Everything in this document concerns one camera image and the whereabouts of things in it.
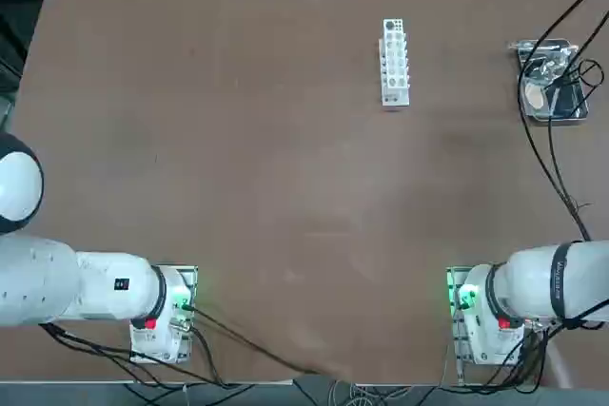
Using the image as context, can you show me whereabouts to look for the glass test tube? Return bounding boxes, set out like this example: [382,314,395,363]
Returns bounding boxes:
[507,41,578,53]

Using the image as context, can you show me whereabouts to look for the glass alcohol lamp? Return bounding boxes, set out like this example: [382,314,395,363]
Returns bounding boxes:
[527,51,575,84]

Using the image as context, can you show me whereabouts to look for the steel tray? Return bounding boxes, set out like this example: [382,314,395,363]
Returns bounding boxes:
[516,38,590,126]

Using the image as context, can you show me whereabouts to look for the white test tube rack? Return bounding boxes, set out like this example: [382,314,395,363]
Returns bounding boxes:
[378,18,411,107]

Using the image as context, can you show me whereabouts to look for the black iron tripod stand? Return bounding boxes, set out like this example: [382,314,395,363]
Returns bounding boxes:
[544,58,604,116]

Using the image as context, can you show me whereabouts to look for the black left arm base cable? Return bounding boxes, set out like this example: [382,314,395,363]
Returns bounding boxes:
[40,303,334,387]

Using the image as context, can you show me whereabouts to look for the white cable bundle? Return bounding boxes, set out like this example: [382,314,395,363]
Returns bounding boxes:
[327,379,411,406]

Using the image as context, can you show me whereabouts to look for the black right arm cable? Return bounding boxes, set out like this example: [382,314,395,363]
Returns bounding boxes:
[517,0,609,242]

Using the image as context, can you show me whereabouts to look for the black right arm base cables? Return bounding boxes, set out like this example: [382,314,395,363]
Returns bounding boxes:
[482,319,565,394]

